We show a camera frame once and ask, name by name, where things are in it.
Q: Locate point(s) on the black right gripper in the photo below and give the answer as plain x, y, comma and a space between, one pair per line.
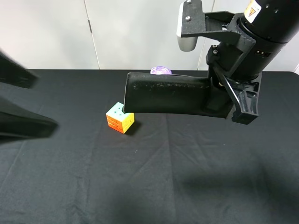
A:
228, 98

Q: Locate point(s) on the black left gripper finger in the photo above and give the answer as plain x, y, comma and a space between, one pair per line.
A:
17, 123
14, 74

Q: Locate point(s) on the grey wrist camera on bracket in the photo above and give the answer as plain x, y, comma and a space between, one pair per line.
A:
191, 25

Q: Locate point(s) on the black tablecloth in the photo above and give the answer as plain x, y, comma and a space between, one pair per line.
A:
167, 168

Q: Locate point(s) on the black leather pouch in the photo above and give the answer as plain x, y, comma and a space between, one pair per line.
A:
176, 94

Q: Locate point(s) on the colourful puzzle cube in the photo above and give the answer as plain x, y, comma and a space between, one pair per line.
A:
118, 120

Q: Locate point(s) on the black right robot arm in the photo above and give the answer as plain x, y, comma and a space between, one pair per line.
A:
272, 23

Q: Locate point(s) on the purple capped paper cylinder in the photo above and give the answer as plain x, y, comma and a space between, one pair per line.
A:
160, 70

